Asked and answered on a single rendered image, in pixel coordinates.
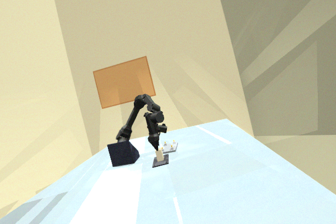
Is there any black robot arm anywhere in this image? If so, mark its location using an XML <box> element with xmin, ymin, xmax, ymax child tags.
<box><xmin>116</xmin><ymin>94</ymin><xmax>167</xmax><ymax>142</ymax></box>

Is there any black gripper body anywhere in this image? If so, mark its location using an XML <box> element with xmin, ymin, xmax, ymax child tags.
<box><xmin>147</xmin><ymin>123</ymin><xmax>159</xmax><ymax>142</ymax></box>

